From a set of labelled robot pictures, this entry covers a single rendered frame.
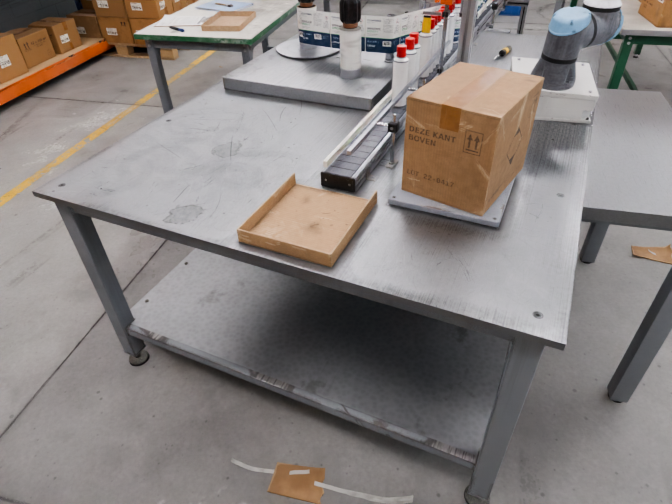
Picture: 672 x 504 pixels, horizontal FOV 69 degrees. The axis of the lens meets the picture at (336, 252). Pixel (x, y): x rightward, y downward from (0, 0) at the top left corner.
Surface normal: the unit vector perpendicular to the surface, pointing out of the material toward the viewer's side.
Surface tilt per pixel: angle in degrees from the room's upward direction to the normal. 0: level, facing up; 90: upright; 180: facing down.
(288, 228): 0
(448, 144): 90
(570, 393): 0
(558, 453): 0
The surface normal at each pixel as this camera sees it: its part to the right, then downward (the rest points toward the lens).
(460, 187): -0.59, 0.52
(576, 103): -0.25, 0.62
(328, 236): -0.03, -0.77
